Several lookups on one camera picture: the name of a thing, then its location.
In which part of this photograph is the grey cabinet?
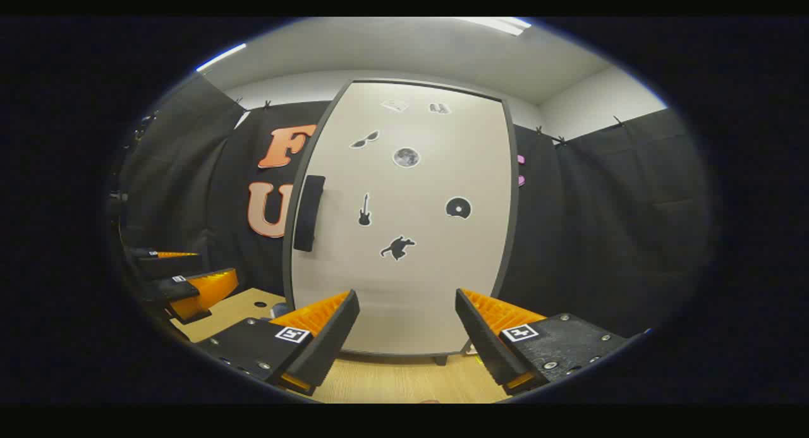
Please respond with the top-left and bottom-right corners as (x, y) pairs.
(283, 78), (521, 367)

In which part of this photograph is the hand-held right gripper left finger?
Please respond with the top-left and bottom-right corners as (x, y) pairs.
(193, 289), (361, 398)

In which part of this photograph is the white cabinet door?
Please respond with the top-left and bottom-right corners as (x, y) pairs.
(283, 79), (520, 358)

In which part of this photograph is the black door handle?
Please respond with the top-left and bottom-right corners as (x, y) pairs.
(293, 175), (326, 253)

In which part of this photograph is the black backdrop cloth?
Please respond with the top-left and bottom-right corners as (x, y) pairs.
(117, 71), (710, 339)

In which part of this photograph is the ceiling light panel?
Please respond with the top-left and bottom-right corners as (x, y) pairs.
(195, 43), (247, 73)
(458, 18), (533, 36)

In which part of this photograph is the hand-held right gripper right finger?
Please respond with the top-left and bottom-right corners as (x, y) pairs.
(455, 288), (633, 396)

